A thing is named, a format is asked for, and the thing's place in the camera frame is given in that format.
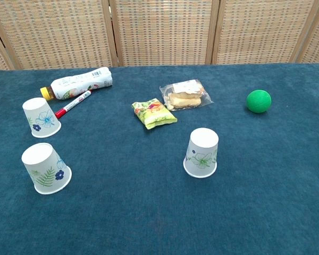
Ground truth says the white floral paper cup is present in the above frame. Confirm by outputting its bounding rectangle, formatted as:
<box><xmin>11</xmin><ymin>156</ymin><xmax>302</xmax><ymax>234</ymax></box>
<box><xmin>22</xmin><ymin>97</ymin><xmax>62</xmax><ymax>139</ymax></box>
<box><xmin>183</xmin><ymin>127</ymin><xmax>220</xmax><ymax>179</ymax></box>
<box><xmin>21</xmin><ymin>142</ymin><xmax>72</xmax><ymax>196</ymax></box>

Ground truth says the green snack packet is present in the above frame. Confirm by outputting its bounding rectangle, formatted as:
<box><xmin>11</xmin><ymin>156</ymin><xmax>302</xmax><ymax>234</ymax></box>
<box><xmin>131</xmin><ymin>98</ymin><xmax>178</xmax><ymax>130</ymax></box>

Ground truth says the clear bag of bread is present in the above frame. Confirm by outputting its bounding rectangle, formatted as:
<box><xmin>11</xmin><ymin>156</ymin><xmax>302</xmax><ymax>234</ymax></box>
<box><xmin>159</xmin><ymin>79</ymin><xmax>214</xmax><ymax>112</ymax></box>

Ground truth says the blue table cloth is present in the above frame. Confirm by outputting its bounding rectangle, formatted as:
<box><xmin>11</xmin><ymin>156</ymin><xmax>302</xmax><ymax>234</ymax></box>
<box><xmin>0</xmin><ymin>63</ymin><xmax>319</xmax><ymax>255</ymax></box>

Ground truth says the red and white marker pen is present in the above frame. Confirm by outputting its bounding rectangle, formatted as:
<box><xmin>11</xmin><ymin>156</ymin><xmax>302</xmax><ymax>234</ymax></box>
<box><xmin>54</xmin><ymin>90</ymin><xmax>93</xmax><ymax>119</ymax></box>

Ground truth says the white-label bottle with yellow cap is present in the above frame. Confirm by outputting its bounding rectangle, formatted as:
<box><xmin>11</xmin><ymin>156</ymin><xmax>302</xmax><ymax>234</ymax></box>
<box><xmin>40</xmin><ymin>66</ymin><xmax>114</xmax><ymax>101</ymax></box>

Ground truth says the green ball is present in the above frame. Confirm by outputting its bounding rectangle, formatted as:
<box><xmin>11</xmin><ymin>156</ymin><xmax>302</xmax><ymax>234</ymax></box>
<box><xmin>246</xmin><ymin>89</ymin><xmax>272</xmax><ymax>114</ymax></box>

